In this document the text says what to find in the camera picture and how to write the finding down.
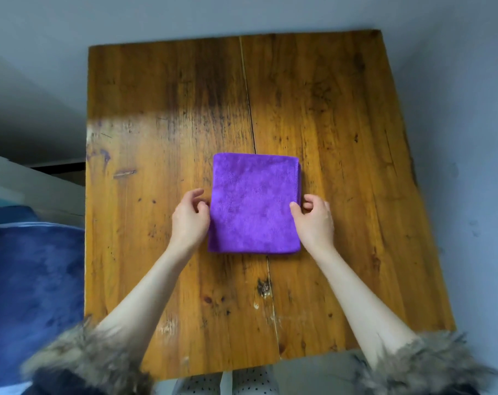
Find person's left hand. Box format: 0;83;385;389
171;188;212;255

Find white bed frame rail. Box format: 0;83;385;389
0;151;86;227

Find person's right forearm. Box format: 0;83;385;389
314;242;418;371

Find person's left forearm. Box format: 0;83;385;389
96;242;188;358

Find person's right hand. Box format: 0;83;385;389
289;194;335;255

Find person's left fur-trimmed sleeve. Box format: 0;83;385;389
20;318;156;395

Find white polka dot trousers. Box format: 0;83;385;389
172;365;279;395

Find purple microfiber towel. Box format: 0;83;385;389
208;152;302;255

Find person's fur-trimmed sleeve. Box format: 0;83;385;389
20;318;156;395
354;330;498;395

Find person's right fur-trimmed sleeve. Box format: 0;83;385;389
354;330;498;395

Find dark blue plush blanket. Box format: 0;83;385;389
0;205;86;389

